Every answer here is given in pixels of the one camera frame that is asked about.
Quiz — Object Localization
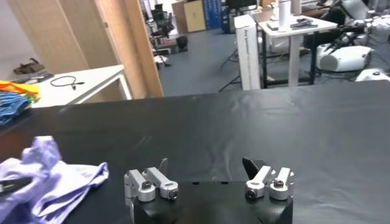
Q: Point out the black table cover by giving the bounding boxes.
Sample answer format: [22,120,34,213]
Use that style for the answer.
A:
[0,79,390,224]

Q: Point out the black trash bin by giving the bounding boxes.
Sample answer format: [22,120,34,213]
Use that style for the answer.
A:
[176,35,189,52]

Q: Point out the black tripod stand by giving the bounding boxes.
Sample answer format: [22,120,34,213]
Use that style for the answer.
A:
[218,48,241,92]

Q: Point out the lavender t-shirt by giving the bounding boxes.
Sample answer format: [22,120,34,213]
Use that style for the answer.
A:
[0,136,110,224]

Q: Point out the orange garment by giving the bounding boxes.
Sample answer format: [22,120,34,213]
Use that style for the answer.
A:
[0,80,41,103]

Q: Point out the white standing desk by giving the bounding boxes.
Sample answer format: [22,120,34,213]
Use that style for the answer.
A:
[258,15,338,88]

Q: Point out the blue striped garment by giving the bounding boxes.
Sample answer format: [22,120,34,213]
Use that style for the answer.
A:
[0,93,31,126]

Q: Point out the thick black cable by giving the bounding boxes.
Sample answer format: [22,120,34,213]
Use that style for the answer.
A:
[50,75,85,91]

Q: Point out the black monitor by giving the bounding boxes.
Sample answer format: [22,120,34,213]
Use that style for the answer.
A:
[225,0,258,10]

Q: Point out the blue crates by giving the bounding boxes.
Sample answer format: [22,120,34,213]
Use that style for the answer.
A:
[203,0,223,30]

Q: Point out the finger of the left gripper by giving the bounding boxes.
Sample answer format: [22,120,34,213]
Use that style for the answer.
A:
[0,177,33,195]

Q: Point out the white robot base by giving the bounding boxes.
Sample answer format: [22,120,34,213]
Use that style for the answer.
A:
[316,44,374,73]

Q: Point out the dark brown bag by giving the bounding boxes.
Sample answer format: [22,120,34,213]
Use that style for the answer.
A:
[13,57,45,75]

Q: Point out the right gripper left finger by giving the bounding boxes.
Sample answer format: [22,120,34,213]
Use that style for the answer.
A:
[123,158,180,206]

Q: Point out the black desk gadget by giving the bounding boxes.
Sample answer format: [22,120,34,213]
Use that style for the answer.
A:
[289,18,319,30]

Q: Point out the white humanoid robot black shoulders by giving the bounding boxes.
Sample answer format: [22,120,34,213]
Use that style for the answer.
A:
[341,0,390,82]

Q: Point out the tall white cardboard box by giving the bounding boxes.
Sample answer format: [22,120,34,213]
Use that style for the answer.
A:
[233,14,261,91]

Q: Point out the white bottle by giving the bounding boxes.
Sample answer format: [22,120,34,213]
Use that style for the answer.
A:
[277,0,293,31]

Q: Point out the white table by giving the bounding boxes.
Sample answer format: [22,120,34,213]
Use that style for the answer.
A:
[30,64,132,109]

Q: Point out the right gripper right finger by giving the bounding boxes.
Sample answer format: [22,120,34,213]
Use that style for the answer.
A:
[242,157,296,201]

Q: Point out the wooden folding screen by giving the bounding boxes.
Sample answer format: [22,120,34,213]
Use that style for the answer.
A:
[5,0,165,98]

